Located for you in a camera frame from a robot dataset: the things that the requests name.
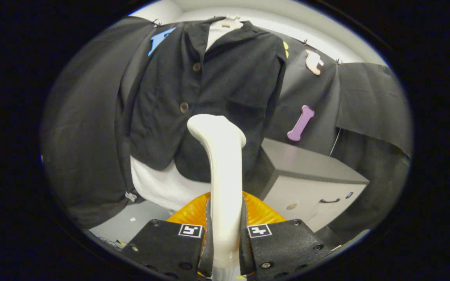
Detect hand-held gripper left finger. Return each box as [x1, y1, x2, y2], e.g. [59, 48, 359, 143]
[123, 191, 214, 279]

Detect white plastic hanger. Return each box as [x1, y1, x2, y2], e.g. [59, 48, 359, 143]
[209, 14, 245, 30]

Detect black suit jacket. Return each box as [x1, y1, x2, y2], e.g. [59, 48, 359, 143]
[116, 16, 287, 184]

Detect black backdrop cloth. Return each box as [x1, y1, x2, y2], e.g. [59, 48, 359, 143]
[39, 16, 413, 242]

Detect white garment steamer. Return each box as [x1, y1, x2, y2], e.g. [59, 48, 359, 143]
[187, 114, 246, 281]

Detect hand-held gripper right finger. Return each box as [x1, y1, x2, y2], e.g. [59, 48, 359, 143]
[240, 191, 333, 278]

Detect black floor cables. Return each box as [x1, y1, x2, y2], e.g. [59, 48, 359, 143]
[100, 236, 126, 250]

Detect grey cabinet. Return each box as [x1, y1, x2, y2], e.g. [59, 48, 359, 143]
[245, 137, 370, 233]

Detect thin white cable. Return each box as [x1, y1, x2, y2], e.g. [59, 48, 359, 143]
[329, 127, 341, 157]

